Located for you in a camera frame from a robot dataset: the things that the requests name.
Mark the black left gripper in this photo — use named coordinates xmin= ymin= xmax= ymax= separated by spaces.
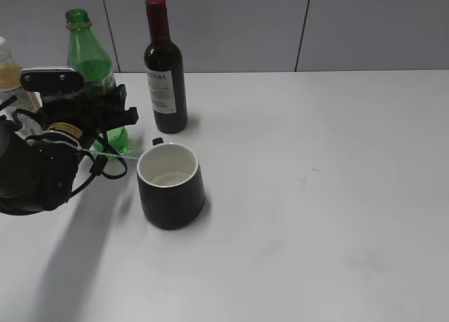
xmin=20 ymin=67 xmax=138 ymax=149

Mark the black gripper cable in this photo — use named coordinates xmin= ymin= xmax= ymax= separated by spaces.
xmin=66 ymin=130 xmax=128 ymax=200

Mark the green sprite bottle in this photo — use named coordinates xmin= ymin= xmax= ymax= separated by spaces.
xmin=65 ymin=8 xmax=130 ymax=156

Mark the orange juice bottle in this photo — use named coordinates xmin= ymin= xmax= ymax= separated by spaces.
xmin=1 ymin=37 xmax=41 ymax=121

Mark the black mug white inside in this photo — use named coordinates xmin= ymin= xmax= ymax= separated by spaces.
xmin=136 ymin=137 xmax=206 ymax=230

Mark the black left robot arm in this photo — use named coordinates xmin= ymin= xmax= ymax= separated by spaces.
xmin=1 ymin=67 xmax=138 ymax=216

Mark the dark red wine bottle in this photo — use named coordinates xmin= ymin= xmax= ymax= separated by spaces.
xmin=144 ymin=0 xmax=188 ymax=134

